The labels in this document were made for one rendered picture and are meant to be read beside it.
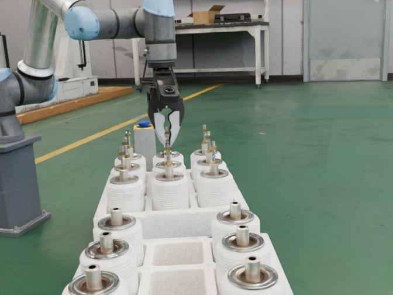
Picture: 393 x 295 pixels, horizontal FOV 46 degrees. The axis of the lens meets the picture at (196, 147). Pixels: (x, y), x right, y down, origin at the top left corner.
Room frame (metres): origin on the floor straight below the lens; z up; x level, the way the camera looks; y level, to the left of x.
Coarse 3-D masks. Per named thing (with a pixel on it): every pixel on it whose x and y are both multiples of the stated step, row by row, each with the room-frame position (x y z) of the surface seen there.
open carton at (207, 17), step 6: (216, 6) 5.83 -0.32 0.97; (222, 6) 5.95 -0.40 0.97; (192, 12) 5.91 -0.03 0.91; (198, 12) 5.85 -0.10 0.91; (204, 12) 5.81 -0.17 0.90; (210, 12) 5.82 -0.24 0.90; (216, 12) 5.95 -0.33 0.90; (198, 18) 5.85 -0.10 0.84; (204, 18) 5.81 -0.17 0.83; (210, 18) 5.81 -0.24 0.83; (198, 24) 5.85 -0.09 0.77
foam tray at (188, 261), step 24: (144, 240) 0.92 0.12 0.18; (168, 240) 0.92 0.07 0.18; (192, 240) 0.91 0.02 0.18; (144, 264) 0.81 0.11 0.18; (168, 264) 0.90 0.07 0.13; (192, 264) 0.90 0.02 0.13; (144, 288) 0.72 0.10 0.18; (168, 288) 0.79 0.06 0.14; (192, 288) 0.79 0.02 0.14; (216, 288) 0.78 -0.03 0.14; (288, 288) 0.70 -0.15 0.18
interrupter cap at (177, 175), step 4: (164, 172) 1.18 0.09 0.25; (176, 172) 1.18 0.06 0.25; (156, 176) 1.15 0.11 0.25; (160, 176) 1.15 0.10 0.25; (164, 176) 1.16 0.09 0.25; (176, 176) 1.15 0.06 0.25; (180, 176) 1.14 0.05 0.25; (160, 180) 1.12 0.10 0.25; (164, 180) 1.11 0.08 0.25; (168, 180) 1.11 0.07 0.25; (172, 180) 1.11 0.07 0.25; (176, 180) 1.12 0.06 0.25
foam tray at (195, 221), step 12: (108, 180) 1.38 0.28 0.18; (192, 180) 1.34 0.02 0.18; (192, 192) 1.23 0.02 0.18; (144, 204) 1.19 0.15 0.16; (192, 204) 1.13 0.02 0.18; (96, 216) 1.08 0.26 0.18; (144, 216) 1.07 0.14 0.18; (156, 216) 1.07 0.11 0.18; (168, 216) 1.07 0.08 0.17; (180, 216) 1.07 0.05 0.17; (192, 216) 1.08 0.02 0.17; (204, 216) 1.08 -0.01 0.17; (144, 228) 1.07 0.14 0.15; (156, 228) 1.07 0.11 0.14; (168, 228) 1.07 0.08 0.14; (180, 228) 1.07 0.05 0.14; (192, 228) 1.08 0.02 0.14; (204, 228) 1.08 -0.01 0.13
